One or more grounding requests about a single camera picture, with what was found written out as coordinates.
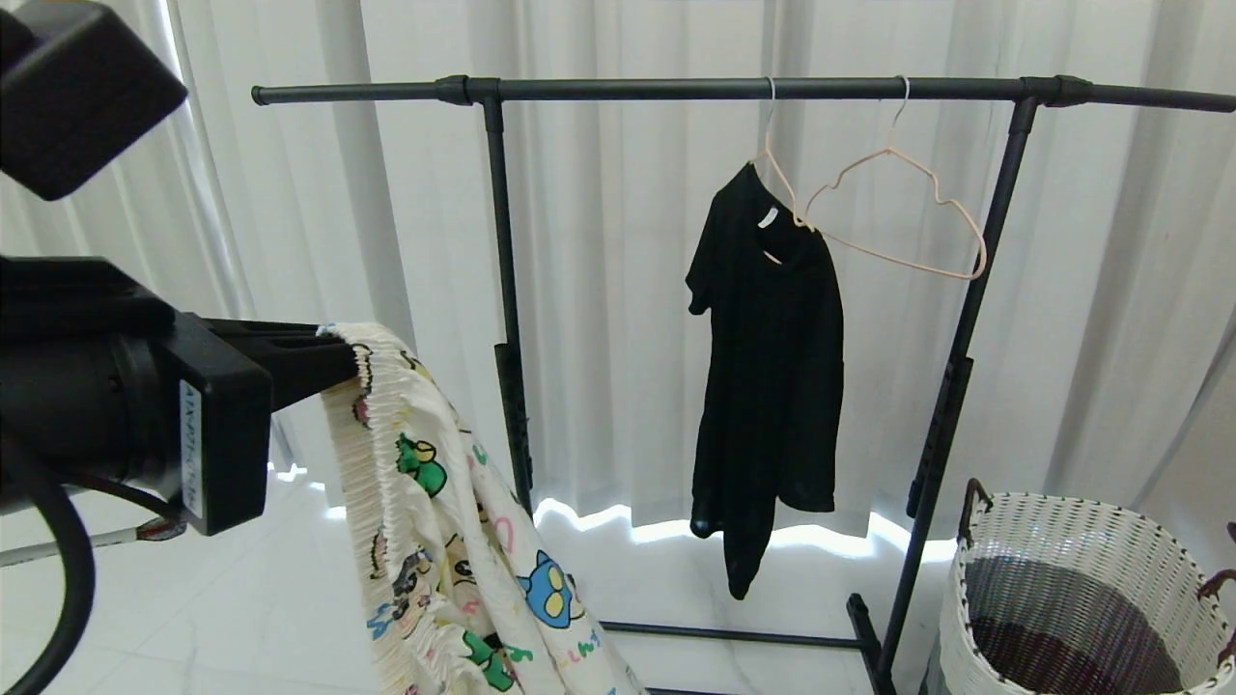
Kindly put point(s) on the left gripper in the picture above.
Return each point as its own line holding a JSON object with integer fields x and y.
{"x": 97, "y": 386}

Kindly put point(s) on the cream printed garment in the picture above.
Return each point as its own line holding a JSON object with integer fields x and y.
{"x": 435, "y": 541}

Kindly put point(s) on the black garment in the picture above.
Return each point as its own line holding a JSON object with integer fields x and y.
{"x": 772, "y": 386}

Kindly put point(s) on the pink clothes hanger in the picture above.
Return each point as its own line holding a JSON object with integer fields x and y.
{"x": 908, "y": 259}
{"x": 784, "y": 188}

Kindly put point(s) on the black clothes rack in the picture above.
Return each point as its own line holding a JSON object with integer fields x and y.
{"x": 676, "y": 89}

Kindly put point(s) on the white laundry basket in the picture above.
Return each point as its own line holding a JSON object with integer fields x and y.
{"x": 1062, "y": 531}

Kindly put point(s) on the white curtain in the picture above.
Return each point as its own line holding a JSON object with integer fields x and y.
{"x": 628, "y": 241}

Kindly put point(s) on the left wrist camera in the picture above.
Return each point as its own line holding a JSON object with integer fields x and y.
{"x": 77, "y": 97}

